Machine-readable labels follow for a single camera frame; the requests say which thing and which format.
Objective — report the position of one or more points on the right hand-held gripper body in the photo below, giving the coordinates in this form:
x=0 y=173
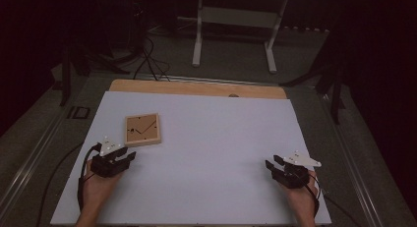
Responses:
x=293 y=178

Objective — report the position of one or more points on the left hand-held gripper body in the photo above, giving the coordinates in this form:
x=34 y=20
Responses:
x=106 y=166

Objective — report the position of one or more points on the small wooden box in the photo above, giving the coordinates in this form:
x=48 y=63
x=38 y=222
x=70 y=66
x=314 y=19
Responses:
x=142 y=130

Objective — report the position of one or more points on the person's right hand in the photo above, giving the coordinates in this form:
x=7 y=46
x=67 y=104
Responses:
x=300 y=197

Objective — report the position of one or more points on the person's left hand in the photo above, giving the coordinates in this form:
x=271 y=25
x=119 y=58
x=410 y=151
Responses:
x=98 y=187

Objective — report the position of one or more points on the black rectangular floor plate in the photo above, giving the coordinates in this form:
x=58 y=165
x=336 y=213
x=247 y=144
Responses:
x=78 y=112

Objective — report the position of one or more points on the white table sheet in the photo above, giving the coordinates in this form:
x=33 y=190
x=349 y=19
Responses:
x=209 y=161

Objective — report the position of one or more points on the black tripod stand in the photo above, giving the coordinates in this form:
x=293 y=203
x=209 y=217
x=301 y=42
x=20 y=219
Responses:
x=336 y=89
x=65 y=76

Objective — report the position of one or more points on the white metal stand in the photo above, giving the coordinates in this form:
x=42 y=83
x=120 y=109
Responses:
x=236 y=17

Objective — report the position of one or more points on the long metal floor rail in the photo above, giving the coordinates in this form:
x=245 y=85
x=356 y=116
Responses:
x=216 y=80
x=354 y=168
x=29 y=164

